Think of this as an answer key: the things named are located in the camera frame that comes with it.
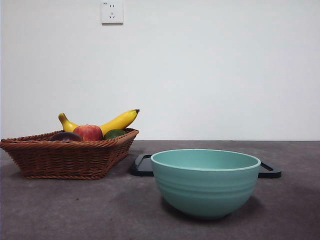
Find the brown wicker basket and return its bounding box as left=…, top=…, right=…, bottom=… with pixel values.
left=0, top=128, right=140, bottom=180

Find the dark purple plum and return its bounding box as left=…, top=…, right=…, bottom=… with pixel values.
left=49, top=131, right=84, bottom=142

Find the dark rectangular tray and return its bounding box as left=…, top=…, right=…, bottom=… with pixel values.
left=129, top=153, right=283, bottom=179

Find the green lime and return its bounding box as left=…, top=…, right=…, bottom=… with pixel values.
left=102, top=128, right=127, bottom=140

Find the red yellow apple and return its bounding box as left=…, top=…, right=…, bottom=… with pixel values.
left=72, top=124, right=104, bottom=142

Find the white wall power socket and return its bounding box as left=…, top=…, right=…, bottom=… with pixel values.
left=100, top=0, right=124, bottom=25

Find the yellow banana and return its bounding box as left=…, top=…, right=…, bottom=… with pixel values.
left=57, top=108, right=141, bottom=137

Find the teal ribbed bowl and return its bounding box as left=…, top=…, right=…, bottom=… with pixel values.
left=150, top=148, right=261, bottom=220

